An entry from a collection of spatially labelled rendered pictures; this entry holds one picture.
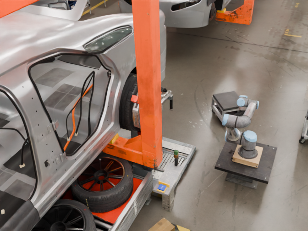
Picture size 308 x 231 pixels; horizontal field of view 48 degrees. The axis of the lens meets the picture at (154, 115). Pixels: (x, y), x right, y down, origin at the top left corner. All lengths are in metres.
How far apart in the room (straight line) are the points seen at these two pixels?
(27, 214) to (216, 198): 2.11
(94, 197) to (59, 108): 1.05
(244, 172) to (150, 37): 1.96
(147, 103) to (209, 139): 1.87
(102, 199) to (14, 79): 1.50
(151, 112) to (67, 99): 1.14
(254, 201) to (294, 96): 2.39
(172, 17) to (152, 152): 3.11
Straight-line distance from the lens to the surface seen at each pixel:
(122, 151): 3.73
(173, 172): 3.73
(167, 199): 3.80
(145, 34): 2.81
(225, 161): 4.11
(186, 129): 4.97
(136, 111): 3.72
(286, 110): 5.62
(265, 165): 4.15
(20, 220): 2.95
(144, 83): 3.04
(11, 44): 2.85
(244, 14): 7.05
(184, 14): 6.03
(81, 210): 3.42
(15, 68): 2.70
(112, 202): 3.57
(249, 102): 3.95
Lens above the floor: 3.12
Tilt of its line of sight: 36 degrees down
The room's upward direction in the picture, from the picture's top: 2 degrees counter-clockwise
